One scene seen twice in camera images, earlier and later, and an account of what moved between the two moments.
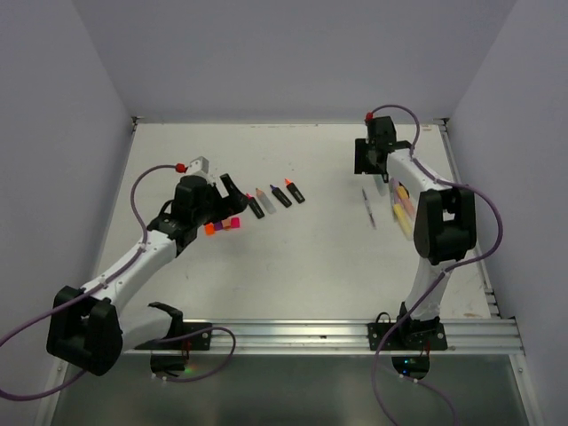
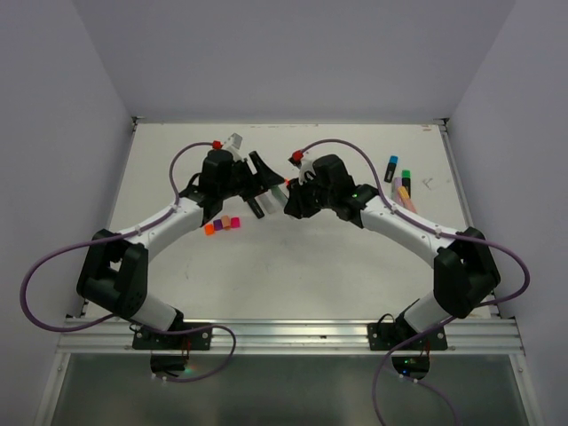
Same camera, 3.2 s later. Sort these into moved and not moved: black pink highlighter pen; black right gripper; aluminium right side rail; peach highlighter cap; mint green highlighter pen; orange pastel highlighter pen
Moved: mint green highlighter pen; black right gripper
Not moved: peach highlighter cap; orange pastel highlighter pen; black pink highlighter pen; aluminium right side rail
